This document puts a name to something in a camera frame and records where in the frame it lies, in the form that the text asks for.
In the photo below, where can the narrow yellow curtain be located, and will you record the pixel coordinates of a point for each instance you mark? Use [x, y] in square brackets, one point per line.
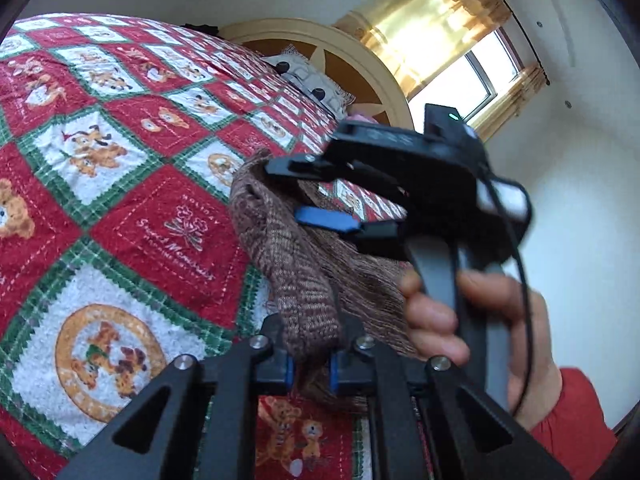
[520, 90]

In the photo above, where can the wide yellow curtain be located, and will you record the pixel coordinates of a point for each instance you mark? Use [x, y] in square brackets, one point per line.
[425, 20]

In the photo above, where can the brown knit sweater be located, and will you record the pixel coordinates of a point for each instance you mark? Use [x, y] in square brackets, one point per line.
[305, 280]

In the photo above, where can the cream wooden headboard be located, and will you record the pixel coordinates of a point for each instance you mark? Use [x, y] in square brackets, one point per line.
[350, 75]

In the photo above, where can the pink pillow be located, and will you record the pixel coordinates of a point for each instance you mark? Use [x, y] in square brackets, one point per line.
[361, 118]

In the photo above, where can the black curtain rod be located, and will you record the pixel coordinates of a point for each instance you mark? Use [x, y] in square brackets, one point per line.
[545, 75]

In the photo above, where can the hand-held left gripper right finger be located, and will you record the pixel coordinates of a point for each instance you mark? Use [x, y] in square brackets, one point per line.
[334, 372]

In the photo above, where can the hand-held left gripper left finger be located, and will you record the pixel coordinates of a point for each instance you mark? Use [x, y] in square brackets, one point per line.
[289, 371]

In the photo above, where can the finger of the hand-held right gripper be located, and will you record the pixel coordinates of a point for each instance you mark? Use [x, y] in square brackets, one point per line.
[295, 166]
[320, 219]

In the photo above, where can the person's right hand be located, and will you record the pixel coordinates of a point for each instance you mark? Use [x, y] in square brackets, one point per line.
[430, 315]

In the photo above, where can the white patterned pillow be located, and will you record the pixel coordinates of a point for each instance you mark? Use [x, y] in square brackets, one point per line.
[305, 77]

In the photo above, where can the red printed patchwork blanket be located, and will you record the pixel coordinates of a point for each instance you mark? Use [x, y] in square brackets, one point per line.
[150, 220]

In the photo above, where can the sliding glass window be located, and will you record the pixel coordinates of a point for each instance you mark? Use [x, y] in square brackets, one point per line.
[450, 95]

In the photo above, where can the dark cloth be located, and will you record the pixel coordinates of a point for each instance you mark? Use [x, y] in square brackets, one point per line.
[200, 27]

